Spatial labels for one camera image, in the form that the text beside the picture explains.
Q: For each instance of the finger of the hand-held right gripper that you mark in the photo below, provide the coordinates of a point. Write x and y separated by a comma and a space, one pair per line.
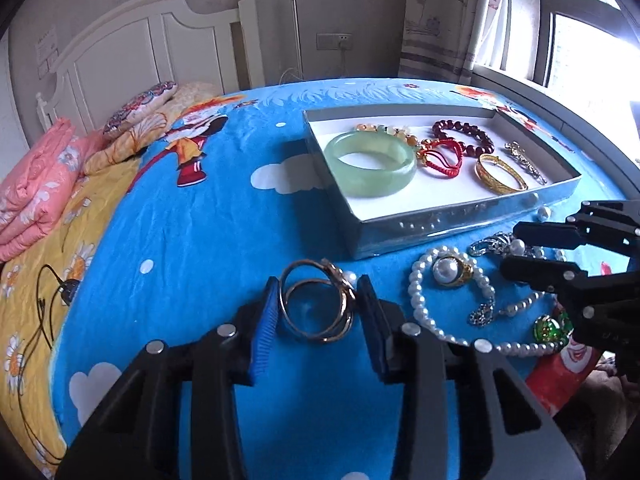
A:
540, 269
545, 234

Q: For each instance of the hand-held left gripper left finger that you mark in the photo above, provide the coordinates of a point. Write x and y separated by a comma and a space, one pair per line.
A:
265, 320

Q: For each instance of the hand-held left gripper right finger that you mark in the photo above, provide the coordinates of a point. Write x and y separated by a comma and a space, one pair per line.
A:
372, 320

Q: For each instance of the silver filigree hairpin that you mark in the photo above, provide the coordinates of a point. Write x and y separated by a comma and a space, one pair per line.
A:
522, 160

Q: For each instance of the wide gold bangle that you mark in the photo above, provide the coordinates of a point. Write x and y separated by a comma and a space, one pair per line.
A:
487, 180

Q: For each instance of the shallow grey jewelry box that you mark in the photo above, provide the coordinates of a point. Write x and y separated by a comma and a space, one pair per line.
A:
440, 195

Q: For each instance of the green jade bangle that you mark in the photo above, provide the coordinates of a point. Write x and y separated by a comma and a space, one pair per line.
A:
370, 187

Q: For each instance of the green gemstone pendant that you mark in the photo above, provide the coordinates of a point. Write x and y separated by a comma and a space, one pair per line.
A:
547, 330

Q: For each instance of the blue cartoon printed bedsheet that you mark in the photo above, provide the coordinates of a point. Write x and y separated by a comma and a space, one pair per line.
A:
200, 220

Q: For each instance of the window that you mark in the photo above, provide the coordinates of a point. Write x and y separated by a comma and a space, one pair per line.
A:
590, 60

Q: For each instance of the yellow floral blanket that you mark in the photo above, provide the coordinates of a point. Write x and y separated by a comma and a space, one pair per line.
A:
30, 310

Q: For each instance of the pale yellow pillow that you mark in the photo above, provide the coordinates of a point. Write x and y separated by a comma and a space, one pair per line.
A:
195, 92

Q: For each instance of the printed beige curtain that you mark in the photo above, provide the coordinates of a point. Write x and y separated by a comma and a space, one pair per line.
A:
435, 20

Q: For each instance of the floral patterned pillow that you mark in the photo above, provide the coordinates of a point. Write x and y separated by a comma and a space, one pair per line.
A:
140, 107

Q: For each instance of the folded pink quilt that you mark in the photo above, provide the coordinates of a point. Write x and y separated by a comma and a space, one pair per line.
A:
35, 185

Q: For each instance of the white pole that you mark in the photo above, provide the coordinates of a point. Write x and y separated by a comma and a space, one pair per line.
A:
298, 35

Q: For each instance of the white wooden headboard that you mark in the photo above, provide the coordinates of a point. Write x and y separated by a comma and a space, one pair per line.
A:
125, 50

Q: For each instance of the white wall socket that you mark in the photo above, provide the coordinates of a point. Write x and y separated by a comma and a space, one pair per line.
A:
332, 41

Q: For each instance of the white paper wall label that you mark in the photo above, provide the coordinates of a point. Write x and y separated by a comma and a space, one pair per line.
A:
47, 50

